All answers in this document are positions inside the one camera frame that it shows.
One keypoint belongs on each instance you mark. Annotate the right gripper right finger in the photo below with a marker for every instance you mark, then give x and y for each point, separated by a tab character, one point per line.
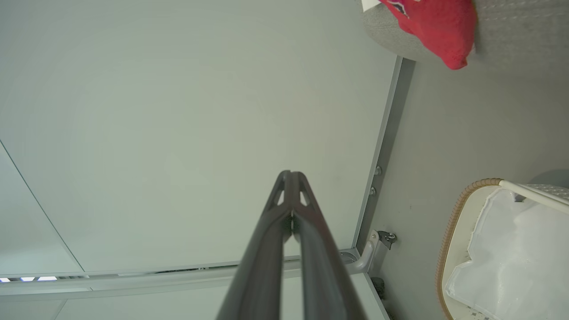
324	275

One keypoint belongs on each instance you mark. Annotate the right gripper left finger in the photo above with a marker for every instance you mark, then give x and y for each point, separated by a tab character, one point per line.
262	266

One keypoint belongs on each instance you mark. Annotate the red and white jersey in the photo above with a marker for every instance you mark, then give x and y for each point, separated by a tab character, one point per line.
444	31

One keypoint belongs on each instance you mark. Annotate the white wicker-rimmed laundry basket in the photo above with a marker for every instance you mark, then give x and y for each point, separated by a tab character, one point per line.
458	235

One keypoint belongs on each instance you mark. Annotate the white cloth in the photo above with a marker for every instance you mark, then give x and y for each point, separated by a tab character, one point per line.
511	266

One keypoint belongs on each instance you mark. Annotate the grey fabric sofa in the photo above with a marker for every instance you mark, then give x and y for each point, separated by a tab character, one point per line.
520	31

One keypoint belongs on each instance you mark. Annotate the small black metal bracket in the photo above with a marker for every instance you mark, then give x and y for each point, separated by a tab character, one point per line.
386	238

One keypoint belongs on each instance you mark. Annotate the grey metal frame post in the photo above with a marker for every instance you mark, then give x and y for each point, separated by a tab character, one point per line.
133	284

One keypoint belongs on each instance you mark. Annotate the grey wall base rail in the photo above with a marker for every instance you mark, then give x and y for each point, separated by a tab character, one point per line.
386	142

